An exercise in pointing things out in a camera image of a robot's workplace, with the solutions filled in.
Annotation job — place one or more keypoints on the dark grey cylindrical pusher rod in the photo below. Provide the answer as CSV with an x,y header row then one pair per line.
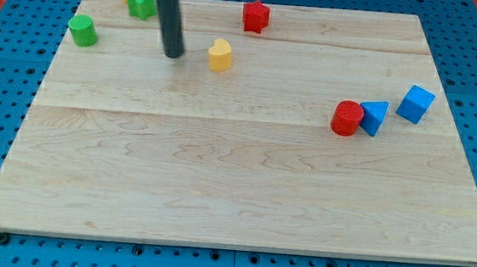
x,y
171,27

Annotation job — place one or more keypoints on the yellow heart block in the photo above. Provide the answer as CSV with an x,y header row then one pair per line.
x,y
220,55

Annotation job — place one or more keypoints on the green star block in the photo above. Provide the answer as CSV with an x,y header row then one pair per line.
x,y
142,9

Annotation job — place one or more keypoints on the red star block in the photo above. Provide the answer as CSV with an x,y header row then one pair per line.
x,y
256,16

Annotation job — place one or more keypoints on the green cylinder block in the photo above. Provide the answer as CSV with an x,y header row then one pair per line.
x,y
83,30

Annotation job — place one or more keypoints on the light wooden board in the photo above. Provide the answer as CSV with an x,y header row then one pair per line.
x,y
121,143

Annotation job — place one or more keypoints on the red cylinder block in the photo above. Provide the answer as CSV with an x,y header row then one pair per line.
x,y
347,118

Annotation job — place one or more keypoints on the blue triangle block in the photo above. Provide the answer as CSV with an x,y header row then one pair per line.
x,y
374,114

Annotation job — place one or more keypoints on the blue cube block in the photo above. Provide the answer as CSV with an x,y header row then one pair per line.
x,y
414,105

